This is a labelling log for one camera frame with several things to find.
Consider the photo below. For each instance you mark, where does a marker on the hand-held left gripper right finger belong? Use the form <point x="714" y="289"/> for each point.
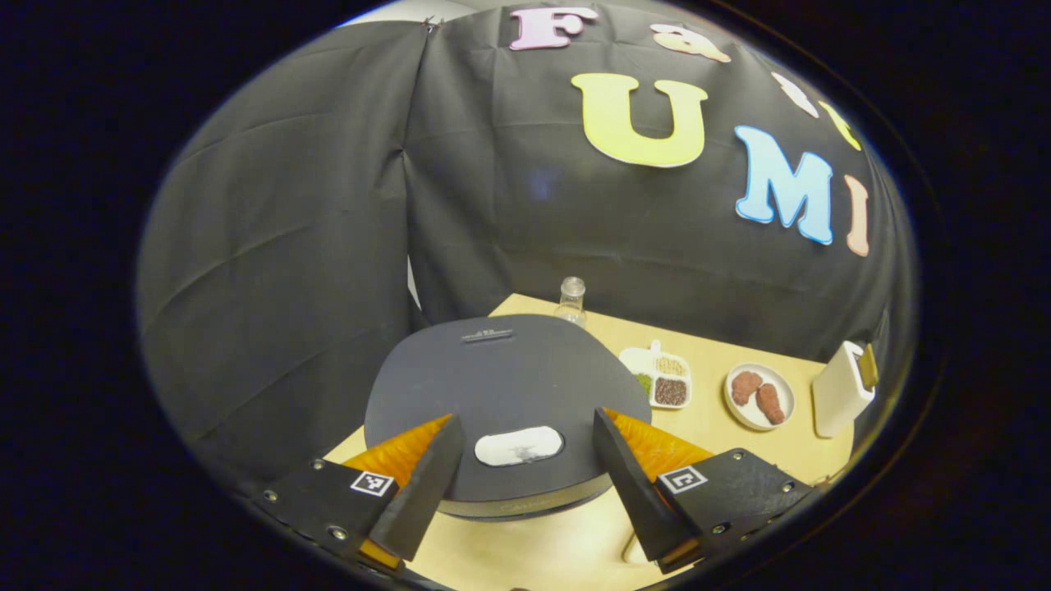
<point x="632" y="492"/>

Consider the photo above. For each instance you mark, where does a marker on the white divided grain dish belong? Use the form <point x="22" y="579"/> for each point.
<point x="669" y="392"/>

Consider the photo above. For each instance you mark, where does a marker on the brown meat piece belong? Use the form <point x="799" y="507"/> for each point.
<point x="770" y="404"/>
<point x="745" y="387"/>

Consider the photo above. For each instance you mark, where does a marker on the white chopstick holder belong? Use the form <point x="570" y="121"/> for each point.
<point x="833" y="394"/>

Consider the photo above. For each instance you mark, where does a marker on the dark grey rice cooker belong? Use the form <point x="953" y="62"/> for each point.
<point x="509" y="377"/>

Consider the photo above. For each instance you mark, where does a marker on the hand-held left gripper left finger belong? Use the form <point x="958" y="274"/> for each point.
<point x="423" y="492"/>

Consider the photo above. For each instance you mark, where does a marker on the small clear glass bottle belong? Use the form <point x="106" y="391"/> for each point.
<point x="571" y="308"/>

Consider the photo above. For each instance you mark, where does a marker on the black backdrop cloth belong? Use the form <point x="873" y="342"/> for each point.
<point x="271" y="271"/>

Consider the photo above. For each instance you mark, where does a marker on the round white plate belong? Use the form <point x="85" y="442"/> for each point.
<point x="788" y="400"/>

